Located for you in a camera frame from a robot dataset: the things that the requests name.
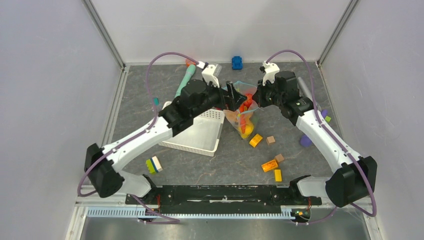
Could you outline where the orange outline block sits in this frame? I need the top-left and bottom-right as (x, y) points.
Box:
(185, 58), (197, 67)

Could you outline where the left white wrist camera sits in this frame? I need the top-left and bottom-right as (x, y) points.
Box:
(196, 61), (222, 88)

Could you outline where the purple toy cylinder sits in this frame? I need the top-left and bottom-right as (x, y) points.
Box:
(299, 109), (328, 148)

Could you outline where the tan wooden cube upper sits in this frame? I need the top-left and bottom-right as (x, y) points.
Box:
(266, 135), (276, 146)

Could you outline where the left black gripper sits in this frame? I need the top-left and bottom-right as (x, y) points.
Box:
(191, 78), (247, 118)

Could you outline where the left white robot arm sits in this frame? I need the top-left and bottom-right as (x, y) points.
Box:
(83, 79), (247, 204)

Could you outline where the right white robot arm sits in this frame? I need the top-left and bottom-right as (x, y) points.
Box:
(252, 71), (378, 208)

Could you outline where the white perforated plastic basket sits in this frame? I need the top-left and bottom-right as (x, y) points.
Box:
(159, 109), (225, 157)

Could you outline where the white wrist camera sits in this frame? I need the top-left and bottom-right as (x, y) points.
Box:
(259, 61), (280, 86)
(196, 61), (222, 88)

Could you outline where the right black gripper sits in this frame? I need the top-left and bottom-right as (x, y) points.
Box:
(252, 77), (284, 108)

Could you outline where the green blue white block stack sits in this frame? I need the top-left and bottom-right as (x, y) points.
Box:
(145, 156), (163, 175)

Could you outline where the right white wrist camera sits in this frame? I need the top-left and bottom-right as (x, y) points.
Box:
(259, 61), (280, 86)

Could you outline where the tan wooden cube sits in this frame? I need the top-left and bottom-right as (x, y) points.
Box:
(266, 135), (276, 146)
(274, 153), (285, 164)

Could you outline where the orange carrot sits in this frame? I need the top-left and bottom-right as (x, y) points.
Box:
(239, 93), (253, 134)

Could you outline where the yellow lemon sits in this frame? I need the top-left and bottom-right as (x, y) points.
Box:
(238, 124), (255, 139)

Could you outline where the orange crinkled ginger root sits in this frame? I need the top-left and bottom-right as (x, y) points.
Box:
(224, 110), (246, 128)

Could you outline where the yellow rounded brick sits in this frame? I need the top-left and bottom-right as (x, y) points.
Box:
(249, 134), (263, 148)

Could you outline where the teal small block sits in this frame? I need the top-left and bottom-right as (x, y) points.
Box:
(153, 97), (160, 106)

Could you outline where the purple cable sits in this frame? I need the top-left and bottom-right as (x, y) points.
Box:
(77, 51), (206, 225)
(264, 49), (378, 227)

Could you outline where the orange translucent brick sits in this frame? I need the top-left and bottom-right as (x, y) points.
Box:
(261, 159), (279, 173)

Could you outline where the tan wooden cube lower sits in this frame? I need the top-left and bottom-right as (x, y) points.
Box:
(274, 153), (285, 164)

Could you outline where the clear zip top bag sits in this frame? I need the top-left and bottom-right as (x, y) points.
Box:
(234, 81), (259, 135)

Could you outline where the yellow small brick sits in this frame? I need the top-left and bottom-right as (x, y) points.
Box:
(273, 169), (283, 183)

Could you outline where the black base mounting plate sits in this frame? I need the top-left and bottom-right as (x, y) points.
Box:
(141, 185), (322, 214)

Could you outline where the blue toy car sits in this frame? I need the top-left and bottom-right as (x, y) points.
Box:
(231, 56), (243, 70)

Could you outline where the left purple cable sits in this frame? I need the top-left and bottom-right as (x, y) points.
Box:
(77, 51), (206, 225)

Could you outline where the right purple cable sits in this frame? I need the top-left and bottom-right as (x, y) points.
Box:
(264, 49), (378, 227)

